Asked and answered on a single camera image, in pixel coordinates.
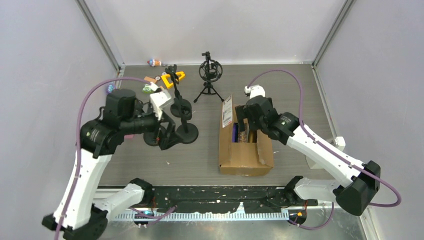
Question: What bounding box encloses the purple microphone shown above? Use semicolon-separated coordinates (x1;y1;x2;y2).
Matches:
231;122;239;143

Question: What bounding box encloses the black tripod shock mount stand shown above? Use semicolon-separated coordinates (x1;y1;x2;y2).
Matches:
193;51;224;103

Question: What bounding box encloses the gold microphone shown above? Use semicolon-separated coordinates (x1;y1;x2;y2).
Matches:
247;130;258;143

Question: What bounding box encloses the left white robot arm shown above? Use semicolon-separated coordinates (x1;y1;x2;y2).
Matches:
42;88;182;240

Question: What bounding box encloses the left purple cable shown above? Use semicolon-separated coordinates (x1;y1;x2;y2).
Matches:
53;76;178;240

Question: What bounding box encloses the pink plastic holder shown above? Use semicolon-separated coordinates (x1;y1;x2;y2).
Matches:
124;134;135;140

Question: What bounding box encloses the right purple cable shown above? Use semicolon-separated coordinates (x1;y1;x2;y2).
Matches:
245;68;402;231

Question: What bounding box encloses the black mic stand round base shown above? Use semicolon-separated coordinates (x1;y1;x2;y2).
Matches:
165;64;192;118

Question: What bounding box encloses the small colourful toy figure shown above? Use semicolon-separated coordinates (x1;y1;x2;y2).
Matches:
147;58;163;67

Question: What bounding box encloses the purple cable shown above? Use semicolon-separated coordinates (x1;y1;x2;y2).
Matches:
245;68;402;231
53;76;178;240

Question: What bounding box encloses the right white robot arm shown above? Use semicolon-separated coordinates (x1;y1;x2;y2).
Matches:
235;96;381;216

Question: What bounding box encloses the orange wooden block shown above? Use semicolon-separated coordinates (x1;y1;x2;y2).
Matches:
144;76;158;84

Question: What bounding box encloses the cardboard box with label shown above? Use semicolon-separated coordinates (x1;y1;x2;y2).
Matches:
218;95;275;177

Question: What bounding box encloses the green toy block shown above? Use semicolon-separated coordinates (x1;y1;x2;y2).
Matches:
142;84;155;94

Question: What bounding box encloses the black mic stand wide clip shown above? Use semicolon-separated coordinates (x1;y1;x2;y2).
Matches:
175;103;199;144

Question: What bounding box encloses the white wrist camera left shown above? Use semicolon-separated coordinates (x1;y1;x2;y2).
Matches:
149;82;173;121

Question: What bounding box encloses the yellow triangle toy block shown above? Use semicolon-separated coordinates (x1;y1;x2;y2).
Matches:
160;71;186;90

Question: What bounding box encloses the black mic stand front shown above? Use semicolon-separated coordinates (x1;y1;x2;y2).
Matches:
143;126;165;147

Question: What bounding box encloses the glitter microphone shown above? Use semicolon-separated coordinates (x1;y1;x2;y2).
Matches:
237;130;249;143

